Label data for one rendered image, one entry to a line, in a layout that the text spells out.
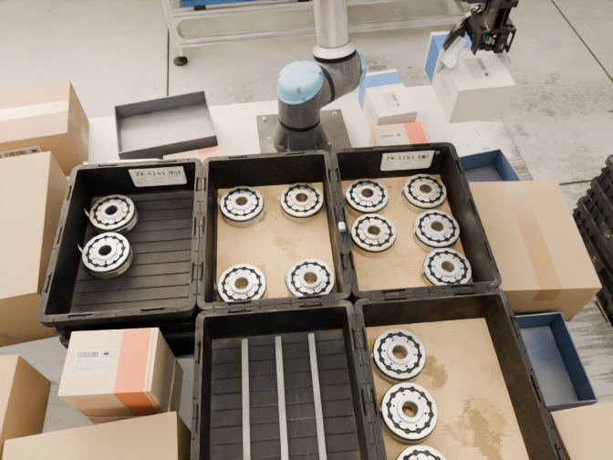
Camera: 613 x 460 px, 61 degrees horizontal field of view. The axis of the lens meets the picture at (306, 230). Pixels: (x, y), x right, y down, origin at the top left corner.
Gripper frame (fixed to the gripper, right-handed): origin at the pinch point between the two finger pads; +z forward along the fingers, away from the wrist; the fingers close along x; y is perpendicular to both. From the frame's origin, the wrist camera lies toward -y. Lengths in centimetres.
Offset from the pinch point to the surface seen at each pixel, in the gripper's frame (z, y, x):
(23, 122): 25, -25, -108
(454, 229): 24.7, 25.1, -4.9
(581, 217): 78, -8, 66
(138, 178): 22, 2, -76
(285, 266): 28, 28, -44
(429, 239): 24.7, 26.9, -11.4
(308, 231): 28, 19, -38
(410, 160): 21.7, 5.6, -10.5
